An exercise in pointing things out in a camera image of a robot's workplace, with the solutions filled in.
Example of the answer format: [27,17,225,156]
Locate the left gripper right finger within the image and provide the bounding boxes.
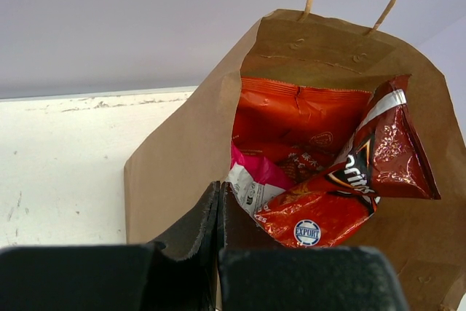
[217,182,409,310]

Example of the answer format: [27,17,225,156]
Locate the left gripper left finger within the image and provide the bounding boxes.
[1,182,221,310]

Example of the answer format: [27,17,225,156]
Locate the pink snack bag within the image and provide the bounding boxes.
[226,144,294,216]

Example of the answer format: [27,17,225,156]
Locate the brown paper bag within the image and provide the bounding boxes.
[124,9,465,310]

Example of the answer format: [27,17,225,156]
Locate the red cassava chips bag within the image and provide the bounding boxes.
[232,76,371,183]

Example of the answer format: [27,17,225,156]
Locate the red Doritos bag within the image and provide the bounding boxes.
[253,75,441,248]

